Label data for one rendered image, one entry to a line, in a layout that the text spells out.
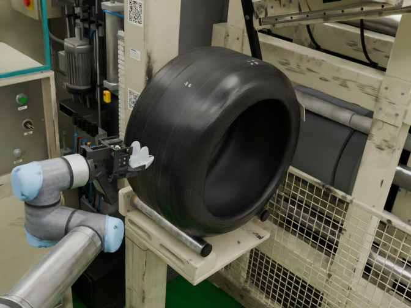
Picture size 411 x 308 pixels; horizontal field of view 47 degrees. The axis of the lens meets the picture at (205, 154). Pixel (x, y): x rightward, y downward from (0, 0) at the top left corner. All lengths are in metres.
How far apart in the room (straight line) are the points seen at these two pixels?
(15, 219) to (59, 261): 0.99
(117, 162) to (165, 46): 0.51
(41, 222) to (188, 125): 0.41
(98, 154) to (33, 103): 0.70
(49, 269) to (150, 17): 0.83
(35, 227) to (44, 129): 0.78
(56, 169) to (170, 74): 0.43
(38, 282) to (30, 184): 0.24
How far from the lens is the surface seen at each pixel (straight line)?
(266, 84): 1.29
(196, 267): 1.44
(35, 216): 1.07
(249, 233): 1.69
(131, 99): 1.59
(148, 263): 1.92
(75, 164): 1.07
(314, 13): 1.52
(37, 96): 1.76
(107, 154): 1.11
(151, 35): 1.46
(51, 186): 1.04
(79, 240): 0.96
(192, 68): 1.28
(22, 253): 1.98
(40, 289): 0.85
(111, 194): 1.17
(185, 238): 1.46
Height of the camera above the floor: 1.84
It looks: 29 degrees down
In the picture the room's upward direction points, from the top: 5 degrees clockwise
